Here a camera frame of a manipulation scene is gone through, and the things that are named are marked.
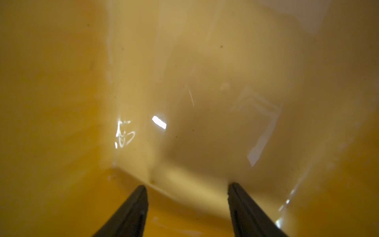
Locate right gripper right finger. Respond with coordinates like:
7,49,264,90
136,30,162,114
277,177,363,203
228,183,287,237

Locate yellow storage box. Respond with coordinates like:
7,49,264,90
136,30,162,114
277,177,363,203
1,1,379,237

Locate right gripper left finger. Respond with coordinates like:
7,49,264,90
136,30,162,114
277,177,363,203
93,185,149,237

